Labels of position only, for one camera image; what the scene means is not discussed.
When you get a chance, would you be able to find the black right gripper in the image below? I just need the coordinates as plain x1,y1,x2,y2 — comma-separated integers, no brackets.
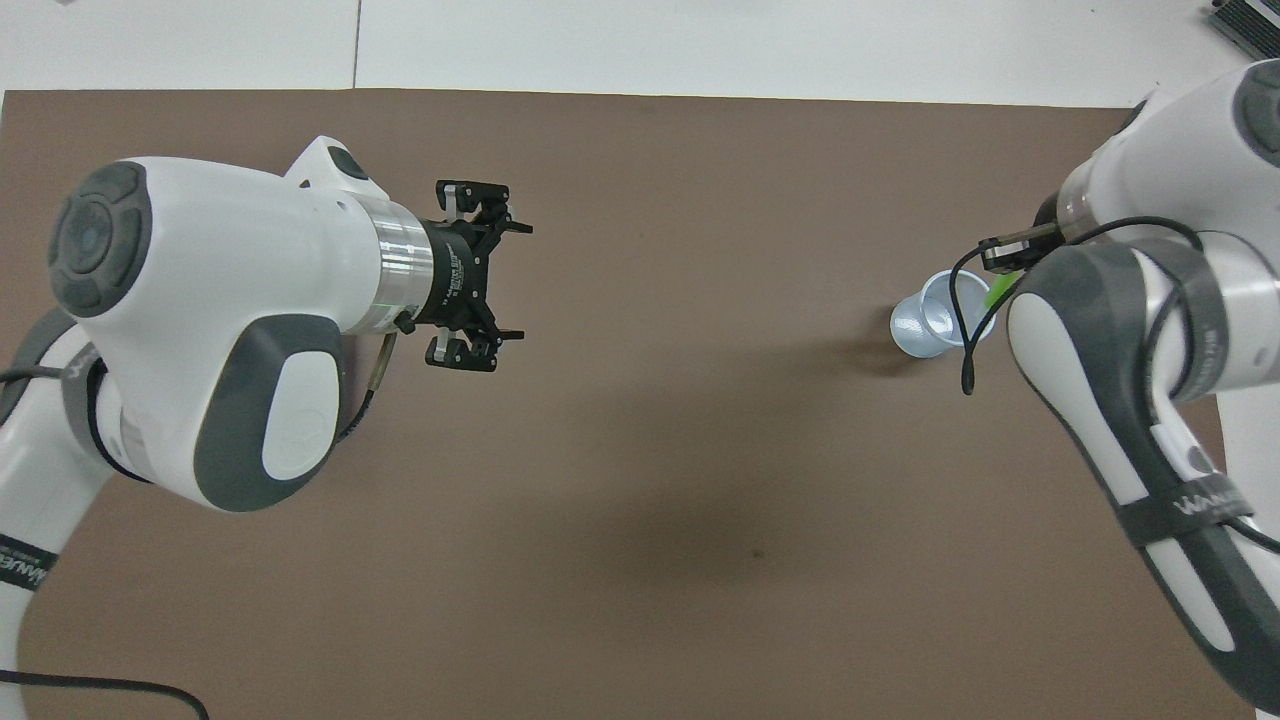
980,190,1076,274

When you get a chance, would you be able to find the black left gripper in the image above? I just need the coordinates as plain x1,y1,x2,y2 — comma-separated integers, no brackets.
415,182,533,371

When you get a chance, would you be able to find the clear plastic cup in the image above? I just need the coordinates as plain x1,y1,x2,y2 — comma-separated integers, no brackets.
890,268,998,359

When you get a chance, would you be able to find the brown table mat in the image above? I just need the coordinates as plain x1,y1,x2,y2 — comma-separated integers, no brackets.
0,88,1259,720

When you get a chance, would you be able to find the grey ribbed device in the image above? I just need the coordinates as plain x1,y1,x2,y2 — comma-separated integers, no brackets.
1205,0,1280,61

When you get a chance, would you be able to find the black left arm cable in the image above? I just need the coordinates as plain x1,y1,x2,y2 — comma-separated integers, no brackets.
0,330,396,720

